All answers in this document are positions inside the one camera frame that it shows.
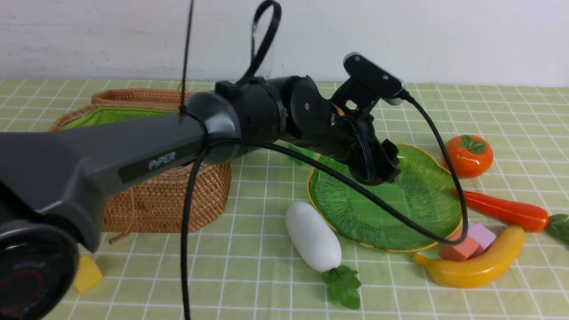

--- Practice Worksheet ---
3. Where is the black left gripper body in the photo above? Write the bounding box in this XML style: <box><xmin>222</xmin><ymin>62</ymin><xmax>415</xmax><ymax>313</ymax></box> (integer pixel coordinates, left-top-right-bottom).
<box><xmin>311</xmin><ymin>104</ymin><xmax>387</xmax><ymax>185</ymax></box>

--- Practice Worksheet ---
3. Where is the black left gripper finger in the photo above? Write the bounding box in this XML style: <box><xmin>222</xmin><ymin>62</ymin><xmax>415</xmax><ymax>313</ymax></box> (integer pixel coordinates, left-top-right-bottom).
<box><xmin>381</xmin><ymin>139</ymin><xmax>401</xmax><ymax>184</ymax></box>

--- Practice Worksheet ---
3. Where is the orange persimmon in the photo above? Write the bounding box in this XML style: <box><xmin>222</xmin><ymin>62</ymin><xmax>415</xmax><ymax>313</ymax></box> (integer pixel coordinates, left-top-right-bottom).
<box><xmin>445</xmin><ymin>135</ymin><xmax>494</xmax><ymax>179</ymax></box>

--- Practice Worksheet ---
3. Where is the white radish with leaves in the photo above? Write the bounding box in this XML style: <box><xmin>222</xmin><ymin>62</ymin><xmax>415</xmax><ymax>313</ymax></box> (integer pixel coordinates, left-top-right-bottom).
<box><xmin>284</xmin><ymin>202</ymin><xmax>362</xmax><ymax>310</ymax></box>

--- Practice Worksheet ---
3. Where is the yellow banana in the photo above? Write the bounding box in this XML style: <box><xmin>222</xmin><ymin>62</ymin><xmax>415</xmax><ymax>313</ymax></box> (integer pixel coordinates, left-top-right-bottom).
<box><xmin>411</xmin><ymin>226</ymin><xmax>525</xmax><ymax>289</ymax></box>

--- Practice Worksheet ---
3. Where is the orange carrot with leaves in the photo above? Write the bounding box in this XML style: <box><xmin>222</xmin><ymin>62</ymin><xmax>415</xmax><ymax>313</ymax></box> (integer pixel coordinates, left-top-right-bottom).
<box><xmin>462</xmin><ymin>191</ymin><xmax>569</xmax><ymax>246</ymax></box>

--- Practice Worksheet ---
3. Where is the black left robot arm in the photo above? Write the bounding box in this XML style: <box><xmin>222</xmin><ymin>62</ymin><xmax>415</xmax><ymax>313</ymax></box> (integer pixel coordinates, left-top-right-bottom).
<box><xmin>1</xmin><ymin>72</ymin><xmax>405</xmax><ymax>320</ymax></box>

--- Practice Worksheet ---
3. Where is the green foam cube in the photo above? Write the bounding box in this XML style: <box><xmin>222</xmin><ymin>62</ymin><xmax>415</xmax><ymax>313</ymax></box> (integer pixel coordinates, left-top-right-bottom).
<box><xmin>278</xmin><ymin>140</ymin><xmax>316</xmax><ymax>166</ymax></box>

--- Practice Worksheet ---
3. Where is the green checkered tablecloth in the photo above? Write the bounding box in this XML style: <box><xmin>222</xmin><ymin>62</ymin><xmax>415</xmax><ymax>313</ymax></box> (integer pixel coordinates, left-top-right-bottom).
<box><xmin>0</xmin><ymin>79</ymin><xmax>569</xmax><ymax>320</ymax></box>

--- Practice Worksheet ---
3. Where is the salmon pink foam block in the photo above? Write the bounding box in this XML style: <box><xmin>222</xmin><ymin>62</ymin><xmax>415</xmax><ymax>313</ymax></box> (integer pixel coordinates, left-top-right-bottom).
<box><xmin>439</xmin><ymin>236</ymin><xmax>480</xmax><ymax>261</ymax></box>

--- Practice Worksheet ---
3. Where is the lilac foam block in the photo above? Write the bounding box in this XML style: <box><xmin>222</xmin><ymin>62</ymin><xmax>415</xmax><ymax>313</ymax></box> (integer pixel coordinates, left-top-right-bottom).
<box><xmin>468</xmin><ymin>224</ymin><xmax>497</xmax><ymax>258</ymax></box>

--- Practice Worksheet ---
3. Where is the woven wicker basket lid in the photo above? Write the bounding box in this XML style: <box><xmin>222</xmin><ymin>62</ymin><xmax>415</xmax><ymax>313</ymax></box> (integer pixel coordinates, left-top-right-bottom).
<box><xmin>91</xmin><ymin>88</ymin><xmax>182</xmax><ymax>112</ymax></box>

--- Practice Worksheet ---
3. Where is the woven wicker basket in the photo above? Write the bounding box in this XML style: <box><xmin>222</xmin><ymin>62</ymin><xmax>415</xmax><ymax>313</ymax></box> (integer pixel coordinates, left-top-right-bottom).
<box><xmin>50</xmin><ymin>103</ymin><xmax>232</xmax><ymax>245</ymax></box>

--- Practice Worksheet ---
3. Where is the yellow foam block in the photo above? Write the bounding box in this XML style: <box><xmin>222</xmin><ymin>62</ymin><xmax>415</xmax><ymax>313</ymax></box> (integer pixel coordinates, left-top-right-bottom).
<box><xmin>73</xmin><ymin>256</ymin><xmax>103</xmax><ymax>294</ymax></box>

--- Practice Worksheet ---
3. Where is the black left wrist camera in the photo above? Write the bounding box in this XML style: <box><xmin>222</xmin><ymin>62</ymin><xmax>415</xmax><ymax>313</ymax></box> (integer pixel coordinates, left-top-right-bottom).
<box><xmin>329</xmin><ymin>52</ymin><xmax>406</xmax><ymax>121</ymax></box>

